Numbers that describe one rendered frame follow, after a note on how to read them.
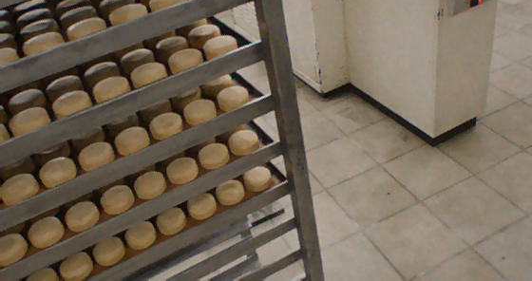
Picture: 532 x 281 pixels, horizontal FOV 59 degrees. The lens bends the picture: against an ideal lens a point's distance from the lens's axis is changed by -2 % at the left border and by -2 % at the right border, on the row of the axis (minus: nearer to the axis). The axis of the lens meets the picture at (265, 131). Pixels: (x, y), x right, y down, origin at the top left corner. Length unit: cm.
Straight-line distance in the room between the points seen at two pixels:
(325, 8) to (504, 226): 134
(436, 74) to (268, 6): 160
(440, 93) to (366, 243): 75
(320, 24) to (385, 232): 114
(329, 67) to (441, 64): 75
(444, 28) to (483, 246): 88
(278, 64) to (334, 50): 200
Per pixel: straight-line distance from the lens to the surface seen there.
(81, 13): 72
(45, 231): 79
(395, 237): 203
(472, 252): 201
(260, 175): 87
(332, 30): 262
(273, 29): 66
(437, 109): 229
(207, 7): 64
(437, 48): 212
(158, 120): 75
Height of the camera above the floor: 153
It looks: 35 degrees down
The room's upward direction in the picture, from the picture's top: 12 degrees counter-clockwise
